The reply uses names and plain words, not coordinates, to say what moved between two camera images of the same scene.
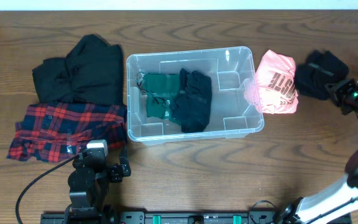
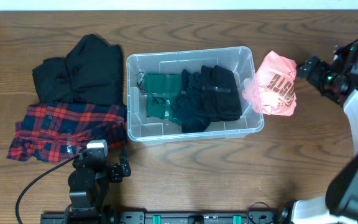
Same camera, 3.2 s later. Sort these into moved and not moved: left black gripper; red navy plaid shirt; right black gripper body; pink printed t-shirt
Moved: right black gripper body
Not moved: red navy plaid shirt; pink printed t-shirt; left black gripper
